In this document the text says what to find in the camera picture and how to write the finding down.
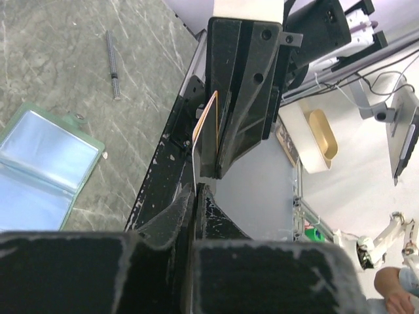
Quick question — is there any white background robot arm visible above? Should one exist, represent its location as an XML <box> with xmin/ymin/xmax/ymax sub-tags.
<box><xmin>192</xmin><ymin>184</ymin><xmax>418</xmax><ymax>313</ymax></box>

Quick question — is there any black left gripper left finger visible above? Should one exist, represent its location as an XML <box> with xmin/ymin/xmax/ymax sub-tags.
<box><xmin>1</xmin><ymin>185</ymin><xmax>194</xmax><ymax>313</ymax></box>

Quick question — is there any orange credit card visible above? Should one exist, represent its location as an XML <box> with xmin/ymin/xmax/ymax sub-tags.
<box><xmin>191</xmin><ymin>90</ymin><xmax>219</xmax><ymax>196</ymax></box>

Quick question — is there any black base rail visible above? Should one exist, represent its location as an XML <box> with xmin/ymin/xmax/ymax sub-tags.
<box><xmin>124</xmin><ymin>75</ymin><xmax>205</xmax><ymax>231</ymax></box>

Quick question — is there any grey monitor on arm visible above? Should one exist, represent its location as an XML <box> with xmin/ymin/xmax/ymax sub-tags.
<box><xmin>350</xmin><ymin>77</ymin><xmax>418</xmax><ymax>184</ymax></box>

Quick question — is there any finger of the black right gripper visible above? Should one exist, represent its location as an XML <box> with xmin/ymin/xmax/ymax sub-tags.
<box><xmin>215</xmin><ymin>21</ymin><xmax>282</xmax><ymax>179</ymax></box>
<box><xmin>198</xmin><ymin>18</ymin><xmax>241</xmax><ymax>179</ymax></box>

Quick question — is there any white bin with tan scoop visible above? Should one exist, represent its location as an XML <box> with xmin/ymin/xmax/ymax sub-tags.
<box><xmin>279</xmin><ymin>100</ymin><xmax>338</xmax><ymax>174</ymax></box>

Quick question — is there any aluminium frame rail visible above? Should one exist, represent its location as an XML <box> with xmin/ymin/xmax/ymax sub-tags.
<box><xmin>287</xmin><ymin>163</ymin><xmax>335</xmax><ymax>243</ymax></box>

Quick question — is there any small metal rod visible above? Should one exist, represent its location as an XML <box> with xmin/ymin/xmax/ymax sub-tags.
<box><xmin>105</xmin><ymin>30</ymin><xmax>120</xmax><ymax>100</ymax></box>

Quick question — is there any person's hand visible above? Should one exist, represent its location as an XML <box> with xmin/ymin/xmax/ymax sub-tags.
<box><xmin>374</xmin><ymin>267</ymin><xmax>418</xmax><ymax>313</ymax></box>

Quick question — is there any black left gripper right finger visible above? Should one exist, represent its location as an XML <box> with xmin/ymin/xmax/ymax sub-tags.
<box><xmin>192</xmin><ymin>184</ymin><xmax>369</xmax><ymax>313</ymax></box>

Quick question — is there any green card holder book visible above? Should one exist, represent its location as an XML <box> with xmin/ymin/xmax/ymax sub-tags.
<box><xmin>1</xmin><ymin>103</ymin><xmax>105</xmax><ymax>232</ymax></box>

